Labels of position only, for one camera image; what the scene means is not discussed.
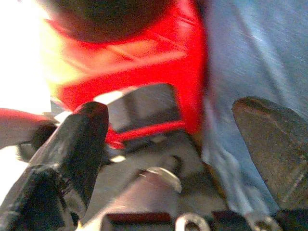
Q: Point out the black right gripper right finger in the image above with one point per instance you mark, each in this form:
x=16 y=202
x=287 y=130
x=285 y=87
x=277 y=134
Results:
x=272 y=144

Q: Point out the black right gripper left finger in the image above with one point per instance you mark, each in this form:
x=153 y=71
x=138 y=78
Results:
x=79 y=144

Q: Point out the light blue garment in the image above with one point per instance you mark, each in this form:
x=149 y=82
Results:
x=250 y=48

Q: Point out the red plastic stool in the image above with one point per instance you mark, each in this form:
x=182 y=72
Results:
x=149 y=62

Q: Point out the dark bundled garment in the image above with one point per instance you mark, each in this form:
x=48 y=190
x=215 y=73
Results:
x=115 y=16

